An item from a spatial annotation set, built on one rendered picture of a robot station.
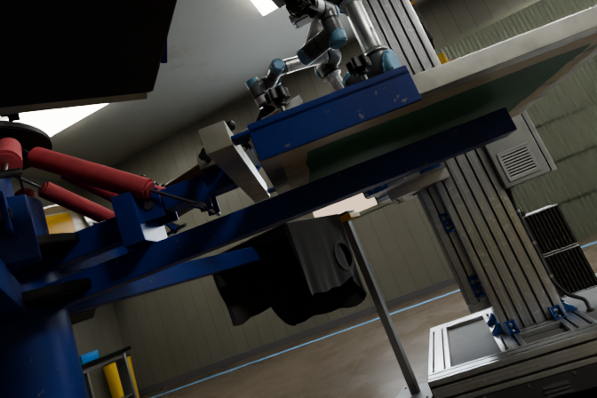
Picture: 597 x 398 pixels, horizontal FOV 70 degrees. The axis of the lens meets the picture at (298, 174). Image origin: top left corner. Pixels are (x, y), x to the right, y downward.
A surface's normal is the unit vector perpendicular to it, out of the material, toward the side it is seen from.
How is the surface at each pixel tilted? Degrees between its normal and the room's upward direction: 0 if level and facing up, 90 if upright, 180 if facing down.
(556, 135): 90
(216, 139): 90
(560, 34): 90
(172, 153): 90
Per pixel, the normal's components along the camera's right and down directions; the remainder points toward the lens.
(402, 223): -0.30, -0.11
